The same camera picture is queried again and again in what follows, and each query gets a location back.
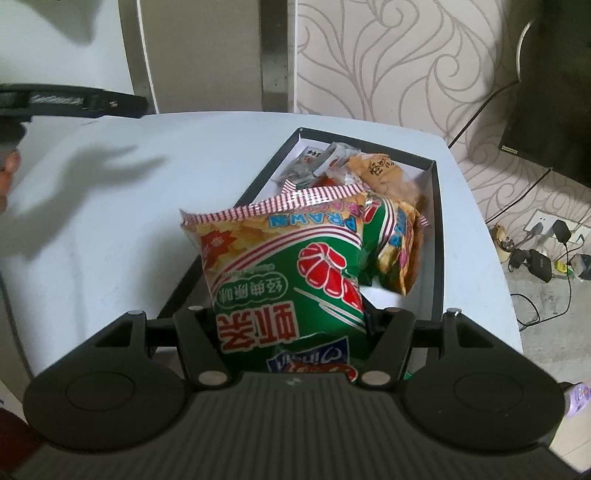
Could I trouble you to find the green prawn cracker bag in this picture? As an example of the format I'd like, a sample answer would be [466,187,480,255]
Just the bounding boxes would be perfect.
[181,184,369,381]
[359,192,428,296]

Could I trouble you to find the orange snack packet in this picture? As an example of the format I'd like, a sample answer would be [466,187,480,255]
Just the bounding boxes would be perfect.
[346,153,424,208]

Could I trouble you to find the person's left hand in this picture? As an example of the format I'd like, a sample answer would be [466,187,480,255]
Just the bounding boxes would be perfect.
[0,149,21,214]

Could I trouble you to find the black shallow cardboard box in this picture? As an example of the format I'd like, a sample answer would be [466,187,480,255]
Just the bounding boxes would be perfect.
[162,127,444,334]

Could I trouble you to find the black power adapter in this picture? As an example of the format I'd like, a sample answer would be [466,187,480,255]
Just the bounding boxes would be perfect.
[509,249,553,283]

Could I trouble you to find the white snack packet in box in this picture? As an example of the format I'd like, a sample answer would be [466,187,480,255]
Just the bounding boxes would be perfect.
[273,142,361,189]

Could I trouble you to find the black cable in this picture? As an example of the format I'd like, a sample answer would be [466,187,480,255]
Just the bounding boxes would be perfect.
[509,239,574,332]

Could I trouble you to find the white wall power socket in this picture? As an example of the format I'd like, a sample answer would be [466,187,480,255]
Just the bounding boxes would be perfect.
[524,209,590,244]

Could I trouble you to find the black wall television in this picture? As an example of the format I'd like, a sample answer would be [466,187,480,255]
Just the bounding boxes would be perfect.
[499,0,590,187]

